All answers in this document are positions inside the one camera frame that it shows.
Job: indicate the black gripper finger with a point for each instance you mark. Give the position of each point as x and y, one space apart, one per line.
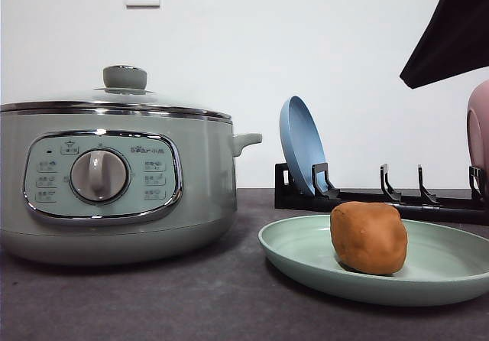
457 42

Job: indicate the brown potato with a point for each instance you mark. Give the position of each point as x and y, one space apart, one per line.
369 238

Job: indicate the green plate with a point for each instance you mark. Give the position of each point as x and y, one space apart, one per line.
440 267

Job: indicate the glass steamer lid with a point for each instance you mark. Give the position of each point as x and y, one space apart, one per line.
124 95

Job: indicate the pink plate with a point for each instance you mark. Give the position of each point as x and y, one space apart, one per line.
477 130

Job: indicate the black plate rack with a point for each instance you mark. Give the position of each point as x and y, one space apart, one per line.
471 208

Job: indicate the blue plate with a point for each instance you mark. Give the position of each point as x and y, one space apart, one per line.
301 141

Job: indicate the green electric steamer pot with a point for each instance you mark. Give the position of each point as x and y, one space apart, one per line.
115 188

